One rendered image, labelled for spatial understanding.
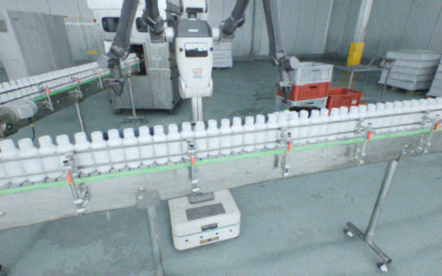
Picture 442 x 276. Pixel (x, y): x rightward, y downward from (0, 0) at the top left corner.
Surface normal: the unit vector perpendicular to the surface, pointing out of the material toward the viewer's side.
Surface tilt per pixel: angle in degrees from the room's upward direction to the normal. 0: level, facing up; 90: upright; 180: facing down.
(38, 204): 90
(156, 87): 90
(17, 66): 90
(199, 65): 90
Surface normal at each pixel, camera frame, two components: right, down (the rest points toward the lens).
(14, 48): -0.04, 0.40
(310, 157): 0.28, 0.39
